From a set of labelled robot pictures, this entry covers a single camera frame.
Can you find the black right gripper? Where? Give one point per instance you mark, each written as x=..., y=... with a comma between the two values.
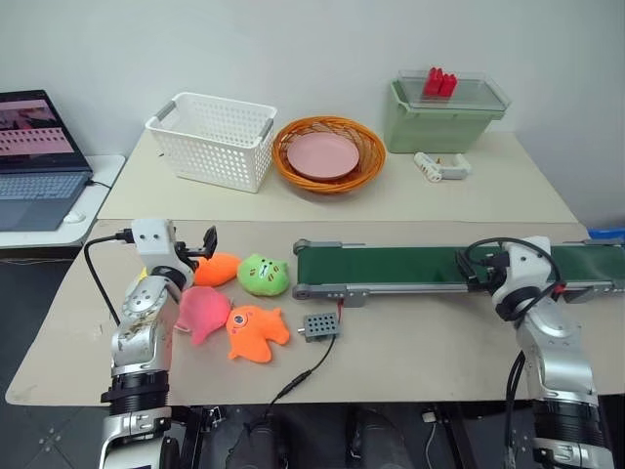
x=488, y=271

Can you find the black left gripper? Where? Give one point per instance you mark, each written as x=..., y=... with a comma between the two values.
x=188, y=253

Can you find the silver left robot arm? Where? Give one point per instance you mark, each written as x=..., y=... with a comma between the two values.
x=141, y=337

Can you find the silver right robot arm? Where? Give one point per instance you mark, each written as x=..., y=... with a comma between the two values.
x=556, y=352

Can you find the green conveyor belt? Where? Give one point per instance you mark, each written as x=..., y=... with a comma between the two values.
x=390, y=268

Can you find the green plush toy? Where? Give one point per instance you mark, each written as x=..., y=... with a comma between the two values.
x=261, y=273

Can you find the pink plush toy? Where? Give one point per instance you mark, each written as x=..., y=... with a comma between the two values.
x=202, y=312

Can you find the white perforated plastic basket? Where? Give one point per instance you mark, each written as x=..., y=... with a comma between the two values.
x=220, y=146

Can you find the orange fish plush toy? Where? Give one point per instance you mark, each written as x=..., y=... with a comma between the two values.
x=254, y=334

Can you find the white side table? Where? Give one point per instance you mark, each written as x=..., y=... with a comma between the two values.
x=105, y=168

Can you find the gray perforated control box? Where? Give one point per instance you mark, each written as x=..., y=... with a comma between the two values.
x=320, y=326

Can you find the white computer mouse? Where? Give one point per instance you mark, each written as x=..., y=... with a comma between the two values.
x=74, y=217

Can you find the green storage box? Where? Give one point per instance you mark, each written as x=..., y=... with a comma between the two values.
x=429, y=132

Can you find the pink plate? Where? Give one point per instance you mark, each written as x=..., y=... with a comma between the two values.
x=322, y=156

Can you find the blue bin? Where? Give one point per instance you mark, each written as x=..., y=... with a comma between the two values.
x=608, y=233

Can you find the orange wicker basket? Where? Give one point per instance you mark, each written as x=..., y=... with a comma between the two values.
x=373, y=151

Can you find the white plug under table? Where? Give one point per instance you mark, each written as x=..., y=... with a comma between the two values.
x=428, y=417

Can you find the clear plastic lid tray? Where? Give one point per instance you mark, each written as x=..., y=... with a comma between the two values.
x=483, y=95

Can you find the red plastic block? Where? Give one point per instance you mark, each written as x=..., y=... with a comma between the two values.
x=432, y=82
x=449, y=85

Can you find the gray laptop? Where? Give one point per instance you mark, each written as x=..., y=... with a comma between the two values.
x=34, y=161

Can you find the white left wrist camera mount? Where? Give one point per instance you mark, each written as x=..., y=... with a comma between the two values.
x=152, y=240

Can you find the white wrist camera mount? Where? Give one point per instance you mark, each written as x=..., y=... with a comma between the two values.
x=525, y=264
x=152, y=240

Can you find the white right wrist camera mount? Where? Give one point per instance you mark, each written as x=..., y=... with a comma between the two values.
x=525, y=264

